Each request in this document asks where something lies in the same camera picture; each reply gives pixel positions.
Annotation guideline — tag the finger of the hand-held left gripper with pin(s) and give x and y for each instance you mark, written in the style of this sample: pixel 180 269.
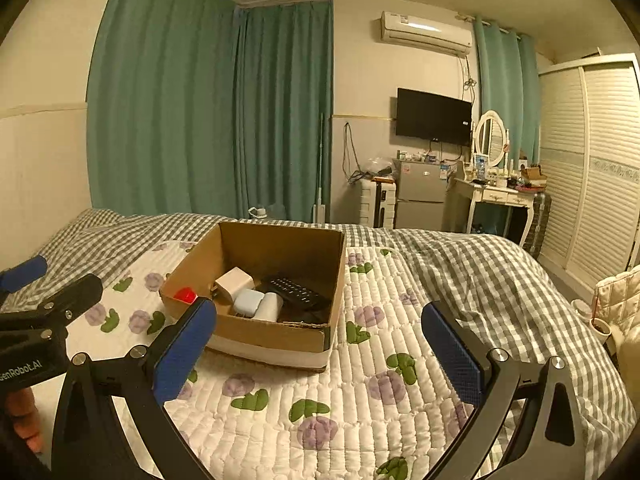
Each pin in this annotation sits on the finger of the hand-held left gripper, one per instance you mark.
pixel 70 295
pixel 22 272

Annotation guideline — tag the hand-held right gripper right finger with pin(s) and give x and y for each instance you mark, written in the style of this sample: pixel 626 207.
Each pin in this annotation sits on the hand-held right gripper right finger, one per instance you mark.
pixel 452 355

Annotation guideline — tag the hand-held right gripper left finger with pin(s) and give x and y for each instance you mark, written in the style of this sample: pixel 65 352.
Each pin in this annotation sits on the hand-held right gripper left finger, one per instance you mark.
pixel 182 355

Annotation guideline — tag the small red box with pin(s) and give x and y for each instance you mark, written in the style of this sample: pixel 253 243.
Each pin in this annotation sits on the small red box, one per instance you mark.
pixel 185 296

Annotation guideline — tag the light blue earbuds case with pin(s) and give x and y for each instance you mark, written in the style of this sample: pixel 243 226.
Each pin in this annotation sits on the light blue earbuds case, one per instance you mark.
pixel 248 302

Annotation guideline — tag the white wall charger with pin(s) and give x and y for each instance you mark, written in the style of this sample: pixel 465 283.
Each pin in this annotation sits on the white wall charger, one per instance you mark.
pixel 235 282

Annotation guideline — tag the brown cardboard box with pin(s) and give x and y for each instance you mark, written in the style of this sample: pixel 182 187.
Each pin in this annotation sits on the brown cardboard box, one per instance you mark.
pixel 280 340

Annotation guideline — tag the white flashlight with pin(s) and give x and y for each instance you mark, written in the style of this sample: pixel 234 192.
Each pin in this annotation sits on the white flashlight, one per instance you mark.
pixel 270 306

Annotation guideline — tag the black remote control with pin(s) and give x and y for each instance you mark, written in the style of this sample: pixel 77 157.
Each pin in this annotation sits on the black remote control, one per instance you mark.
pixel 295 290

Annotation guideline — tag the person's left hand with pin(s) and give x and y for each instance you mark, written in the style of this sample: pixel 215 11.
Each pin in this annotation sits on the person's left hand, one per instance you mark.
pixel 25 417

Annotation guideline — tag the white floral quilted mat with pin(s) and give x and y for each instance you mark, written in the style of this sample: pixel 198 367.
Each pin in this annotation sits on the white floral quilted mat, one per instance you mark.
pixel 280 410

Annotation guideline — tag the white cup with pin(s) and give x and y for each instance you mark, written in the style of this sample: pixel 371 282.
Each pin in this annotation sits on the white cup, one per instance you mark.
pixel 601 332

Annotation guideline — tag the dark patterned suitcase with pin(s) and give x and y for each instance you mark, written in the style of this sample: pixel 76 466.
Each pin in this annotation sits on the dark patterned suitcase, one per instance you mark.
pixel 542 222

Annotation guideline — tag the grey mini fridge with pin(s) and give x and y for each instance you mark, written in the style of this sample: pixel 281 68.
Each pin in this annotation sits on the grey mini fridge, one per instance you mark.
pixel 420 195

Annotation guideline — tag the white dressing table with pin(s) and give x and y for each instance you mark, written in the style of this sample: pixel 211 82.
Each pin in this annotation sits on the white dressing table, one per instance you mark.
pixel 495 194

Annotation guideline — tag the white suitcase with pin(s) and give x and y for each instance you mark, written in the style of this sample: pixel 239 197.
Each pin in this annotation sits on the white suitcase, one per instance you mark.
pixel 375 205

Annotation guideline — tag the cream quilted jacket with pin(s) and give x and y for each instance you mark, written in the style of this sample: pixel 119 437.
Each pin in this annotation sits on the cream quilted jacket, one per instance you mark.
pixel 620 300

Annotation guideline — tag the blue and white box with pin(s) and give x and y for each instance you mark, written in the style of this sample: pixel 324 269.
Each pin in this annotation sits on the blue and white box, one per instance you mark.
pixel 480 166

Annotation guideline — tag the clear plastic bag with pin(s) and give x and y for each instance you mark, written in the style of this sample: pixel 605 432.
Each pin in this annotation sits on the clear plastic bag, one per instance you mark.
pixel 380 167

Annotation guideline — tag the oval white mirror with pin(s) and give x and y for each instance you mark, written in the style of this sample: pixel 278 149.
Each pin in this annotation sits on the oval white mirror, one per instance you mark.
pixel 490 137

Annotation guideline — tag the wide green curtain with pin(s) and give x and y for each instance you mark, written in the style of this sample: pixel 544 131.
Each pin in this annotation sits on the wide green curtain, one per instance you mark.
pixel 160 90

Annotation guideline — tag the white louvred wardrobe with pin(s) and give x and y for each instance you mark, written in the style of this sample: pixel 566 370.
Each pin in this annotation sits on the white louvred wardrobe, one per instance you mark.
pixel 600 170

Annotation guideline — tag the green corner curtain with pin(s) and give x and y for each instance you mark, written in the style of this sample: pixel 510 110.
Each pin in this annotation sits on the green corner curtain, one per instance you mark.
pixel 285 110

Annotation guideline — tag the narrow green curtain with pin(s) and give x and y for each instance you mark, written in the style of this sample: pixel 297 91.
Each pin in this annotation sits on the narrow green curtain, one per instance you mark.
pixel 505 75

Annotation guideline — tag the white air conditioner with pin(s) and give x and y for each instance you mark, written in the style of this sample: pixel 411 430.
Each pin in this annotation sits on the white air conditioner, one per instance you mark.
pixel 425 30

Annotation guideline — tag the black wall television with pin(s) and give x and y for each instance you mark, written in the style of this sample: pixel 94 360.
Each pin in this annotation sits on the black wall television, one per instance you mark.
pixel 432 115

